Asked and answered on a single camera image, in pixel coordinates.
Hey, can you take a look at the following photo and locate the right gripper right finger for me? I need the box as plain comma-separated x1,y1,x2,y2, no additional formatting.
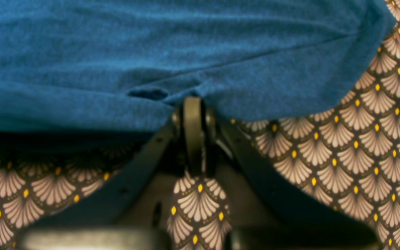
200,106,380,250

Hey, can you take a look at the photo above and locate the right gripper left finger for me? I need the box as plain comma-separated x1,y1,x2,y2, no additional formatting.
17,97,202,250

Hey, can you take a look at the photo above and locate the blue long-sleeve T-shirt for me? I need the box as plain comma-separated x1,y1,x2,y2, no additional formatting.
0,0,396,132

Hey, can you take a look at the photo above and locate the fan-patterned tablecloth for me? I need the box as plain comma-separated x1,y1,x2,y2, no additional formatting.
0,0,400,250

